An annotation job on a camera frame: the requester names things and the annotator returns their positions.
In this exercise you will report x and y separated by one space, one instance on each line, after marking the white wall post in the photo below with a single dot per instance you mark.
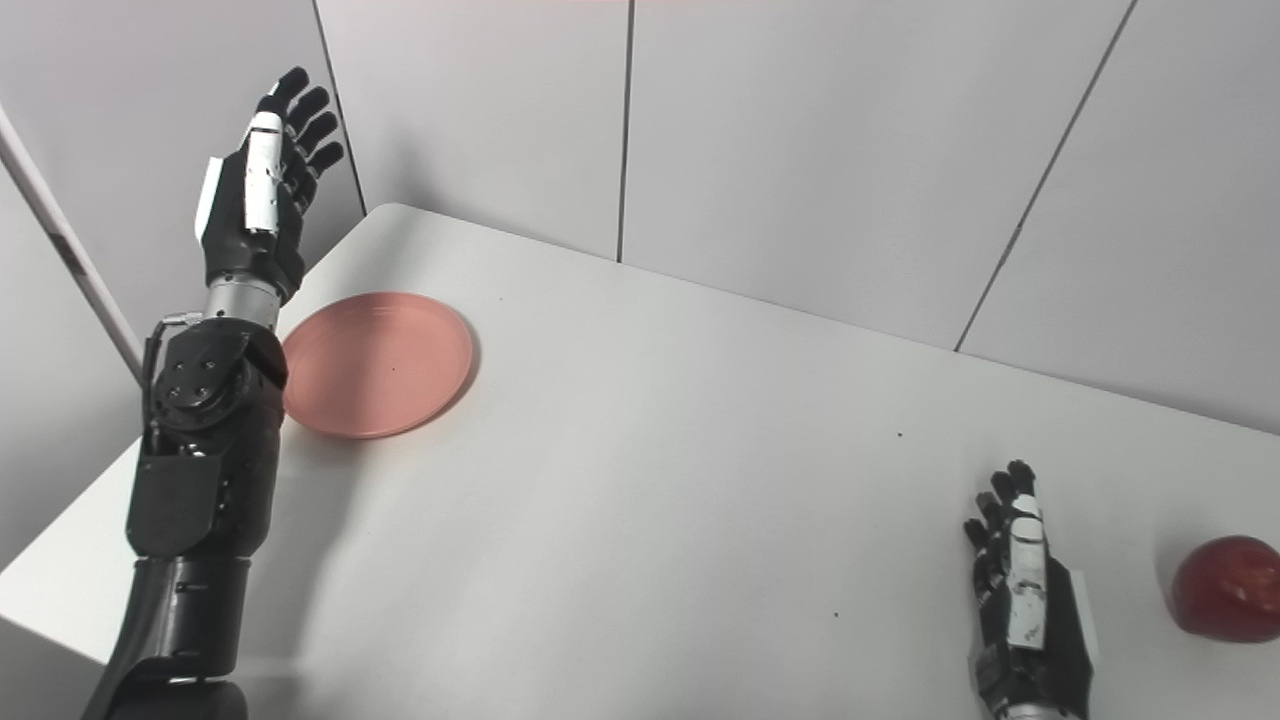
92 292

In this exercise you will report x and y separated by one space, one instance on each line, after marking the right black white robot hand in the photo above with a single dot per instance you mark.
1055 650

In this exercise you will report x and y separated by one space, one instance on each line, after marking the pink round plate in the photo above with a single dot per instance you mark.
385 365

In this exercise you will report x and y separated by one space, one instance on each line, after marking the red apple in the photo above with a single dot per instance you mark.
1230 590

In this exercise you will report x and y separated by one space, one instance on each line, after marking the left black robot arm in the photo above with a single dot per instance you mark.
200 450

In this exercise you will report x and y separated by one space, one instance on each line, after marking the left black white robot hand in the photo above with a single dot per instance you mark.
240 240

